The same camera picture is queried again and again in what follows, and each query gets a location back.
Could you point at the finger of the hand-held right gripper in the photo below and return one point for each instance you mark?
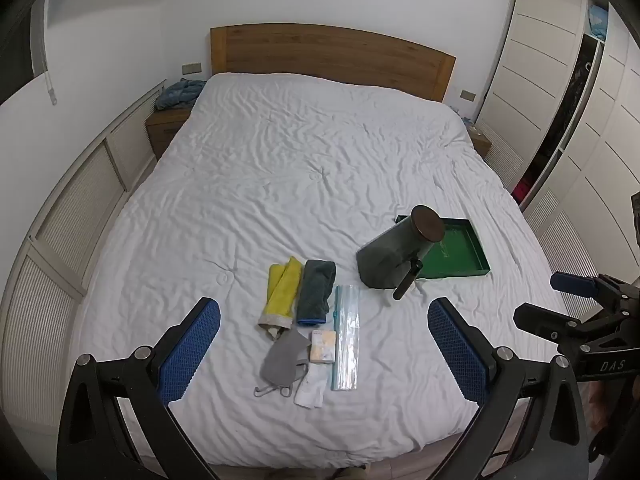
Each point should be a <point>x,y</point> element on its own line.
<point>572,282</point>
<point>540,320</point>

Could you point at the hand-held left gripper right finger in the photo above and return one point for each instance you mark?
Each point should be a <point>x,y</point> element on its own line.
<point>457,355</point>

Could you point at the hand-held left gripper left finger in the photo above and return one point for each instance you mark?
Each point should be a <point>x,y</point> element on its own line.
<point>192,350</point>

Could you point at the grey face mask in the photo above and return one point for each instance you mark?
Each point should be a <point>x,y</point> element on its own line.
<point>282,360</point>

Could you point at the green tray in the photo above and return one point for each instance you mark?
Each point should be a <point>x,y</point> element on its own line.
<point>460,255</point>

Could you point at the yellow cloth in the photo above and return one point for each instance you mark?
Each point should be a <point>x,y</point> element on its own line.
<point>282,295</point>

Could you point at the clear zip bag teal strip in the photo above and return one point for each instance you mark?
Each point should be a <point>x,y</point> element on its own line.
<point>347,340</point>

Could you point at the dark glass jug with lid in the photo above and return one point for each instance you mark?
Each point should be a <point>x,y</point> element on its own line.
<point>390,255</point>

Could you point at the white cloth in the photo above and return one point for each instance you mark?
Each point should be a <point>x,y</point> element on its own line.
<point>310,387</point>

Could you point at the beige tissue pack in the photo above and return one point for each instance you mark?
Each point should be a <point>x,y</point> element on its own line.
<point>322,347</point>

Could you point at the dark green towel blue edge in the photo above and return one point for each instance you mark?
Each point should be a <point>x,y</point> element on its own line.
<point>315,290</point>

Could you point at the red item in wardrobe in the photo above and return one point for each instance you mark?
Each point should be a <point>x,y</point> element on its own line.
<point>521,191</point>

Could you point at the wooden nightstand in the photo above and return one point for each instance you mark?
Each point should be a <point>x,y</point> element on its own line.
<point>481,142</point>
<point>162,132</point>

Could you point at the small bedside clutter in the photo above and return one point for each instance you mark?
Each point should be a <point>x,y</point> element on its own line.
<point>470,124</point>

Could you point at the white bed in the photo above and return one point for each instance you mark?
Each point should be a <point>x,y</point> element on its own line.
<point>300,170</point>

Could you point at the white wardrobe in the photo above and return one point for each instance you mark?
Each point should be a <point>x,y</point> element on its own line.
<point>540,35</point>

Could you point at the blue crumpled cloth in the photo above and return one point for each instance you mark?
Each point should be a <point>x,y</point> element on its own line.
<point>177,94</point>

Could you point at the blue folded clothes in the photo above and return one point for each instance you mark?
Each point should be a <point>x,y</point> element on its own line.
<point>597,22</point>

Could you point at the wooden headboard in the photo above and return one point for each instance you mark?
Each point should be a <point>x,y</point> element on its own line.
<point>325,55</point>

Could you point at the window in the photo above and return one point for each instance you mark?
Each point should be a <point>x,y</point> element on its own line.
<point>40,30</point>

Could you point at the white slatted wall panel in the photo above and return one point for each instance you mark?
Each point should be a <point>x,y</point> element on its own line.
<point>565,240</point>

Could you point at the white slatted wall cabinet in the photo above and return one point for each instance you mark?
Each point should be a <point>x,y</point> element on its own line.
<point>75,200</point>

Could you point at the wall switch panel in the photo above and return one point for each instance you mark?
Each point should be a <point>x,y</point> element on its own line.
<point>468,95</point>
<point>191,68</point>

